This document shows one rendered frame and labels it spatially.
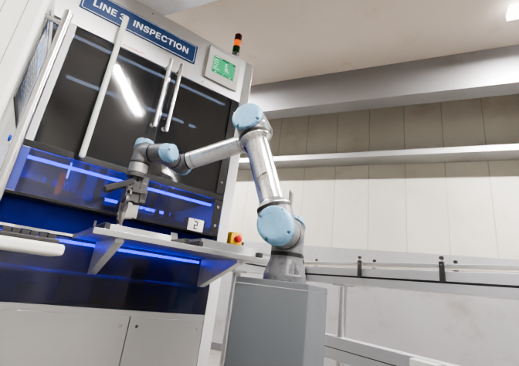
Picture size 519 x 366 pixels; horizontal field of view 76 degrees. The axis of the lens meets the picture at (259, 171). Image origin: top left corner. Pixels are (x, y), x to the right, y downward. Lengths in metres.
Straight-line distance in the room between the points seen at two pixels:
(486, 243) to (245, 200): 2.75
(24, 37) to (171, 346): 1.32
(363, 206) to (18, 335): 3.38
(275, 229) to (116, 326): 0.88
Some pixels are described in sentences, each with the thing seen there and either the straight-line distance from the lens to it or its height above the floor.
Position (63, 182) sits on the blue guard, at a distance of 1.60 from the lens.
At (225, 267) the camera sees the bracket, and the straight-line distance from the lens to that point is 1.53.
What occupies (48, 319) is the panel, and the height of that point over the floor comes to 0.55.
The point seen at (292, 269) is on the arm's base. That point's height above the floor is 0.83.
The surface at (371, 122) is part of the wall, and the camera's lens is 4.45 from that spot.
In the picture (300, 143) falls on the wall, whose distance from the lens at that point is 4.54.
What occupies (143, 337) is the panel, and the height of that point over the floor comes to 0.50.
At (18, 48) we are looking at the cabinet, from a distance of 1.16.
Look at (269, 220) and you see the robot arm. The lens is 1.05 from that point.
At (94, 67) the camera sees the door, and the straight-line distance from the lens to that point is 1.81.
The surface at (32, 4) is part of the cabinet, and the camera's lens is 1.23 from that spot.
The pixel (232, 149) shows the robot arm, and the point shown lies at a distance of 1.38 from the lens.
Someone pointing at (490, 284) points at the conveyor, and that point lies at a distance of 1.71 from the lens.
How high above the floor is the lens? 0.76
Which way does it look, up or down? 19 degrees up
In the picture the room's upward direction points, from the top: 7 degrees clockwise
